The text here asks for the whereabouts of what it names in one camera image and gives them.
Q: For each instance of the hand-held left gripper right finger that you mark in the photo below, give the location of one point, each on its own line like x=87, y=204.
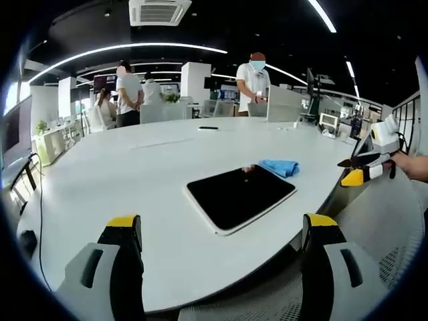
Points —
x=337, y=277

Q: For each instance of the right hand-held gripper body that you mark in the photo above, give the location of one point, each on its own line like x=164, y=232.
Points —
x=384, y=137

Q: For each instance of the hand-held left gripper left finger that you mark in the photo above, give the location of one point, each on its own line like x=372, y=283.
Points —
x=100, y=277

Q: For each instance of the blue cleaning cloth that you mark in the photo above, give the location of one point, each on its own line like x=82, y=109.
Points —
x=279, y=166

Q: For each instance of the black mirror with white frame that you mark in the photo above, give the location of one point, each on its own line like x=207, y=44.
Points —
x=240, y=195

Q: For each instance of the person's right hand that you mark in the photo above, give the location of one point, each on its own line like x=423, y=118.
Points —
x=413, y=167

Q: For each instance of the grey laptop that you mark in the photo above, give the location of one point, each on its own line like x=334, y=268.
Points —
x=362, y=145

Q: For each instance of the grey mesh office chair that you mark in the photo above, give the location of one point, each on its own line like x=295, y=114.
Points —
x=374, y=217

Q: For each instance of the white open box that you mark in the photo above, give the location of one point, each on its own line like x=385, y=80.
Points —
x=329, y=123

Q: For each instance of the black rounded object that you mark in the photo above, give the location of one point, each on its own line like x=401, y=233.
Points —
x=28, y=243

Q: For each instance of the black monitor on stand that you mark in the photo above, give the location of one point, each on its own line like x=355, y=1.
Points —
x=311, y=83

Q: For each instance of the white desk partition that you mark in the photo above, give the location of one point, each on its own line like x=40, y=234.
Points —
x=284, y=103

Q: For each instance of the straight ceiling light strip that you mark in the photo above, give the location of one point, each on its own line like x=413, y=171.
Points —
x=322, y=15

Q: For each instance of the white shelf unit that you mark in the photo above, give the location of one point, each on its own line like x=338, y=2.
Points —
x=57, y=142

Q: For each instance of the white office chair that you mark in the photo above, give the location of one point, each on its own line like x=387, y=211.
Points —
x=97, y=118

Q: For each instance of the small black flat device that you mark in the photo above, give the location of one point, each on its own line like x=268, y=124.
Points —
x=208, y=127

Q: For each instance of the small green potted plant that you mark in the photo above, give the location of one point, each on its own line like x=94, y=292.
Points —
x=41, y=127

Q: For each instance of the large dark screen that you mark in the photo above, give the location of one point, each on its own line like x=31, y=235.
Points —
x=13, y=130

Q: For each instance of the long curved ceiling light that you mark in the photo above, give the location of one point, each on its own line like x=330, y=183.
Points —
x=133, y=46

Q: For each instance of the white ceiling air conditioner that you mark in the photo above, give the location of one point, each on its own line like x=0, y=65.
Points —
x=160, y=11

